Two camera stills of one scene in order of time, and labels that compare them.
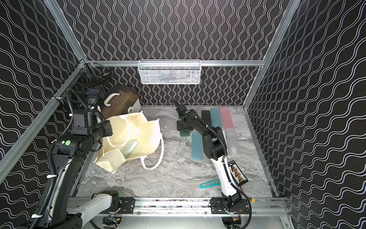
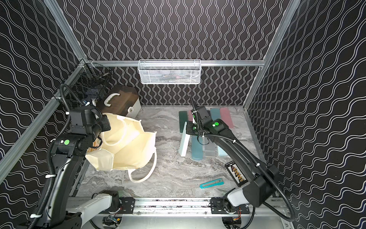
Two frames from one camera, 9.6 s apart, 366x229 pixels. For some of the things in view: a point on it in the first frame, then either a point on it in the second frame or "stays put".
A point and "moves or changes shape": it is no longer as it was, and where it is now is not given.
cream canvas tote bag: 134,126 moves or changes shape
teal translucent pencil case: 216,118 stays put
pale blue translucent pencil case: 197,146 stays put
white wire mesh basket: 169,71 stays put
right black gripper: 178,127 to 189,131
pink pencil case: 226,119 stays put
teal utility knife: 211,183 stays put
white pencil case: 129,148 to 184,141
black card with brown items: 238,176 stays put
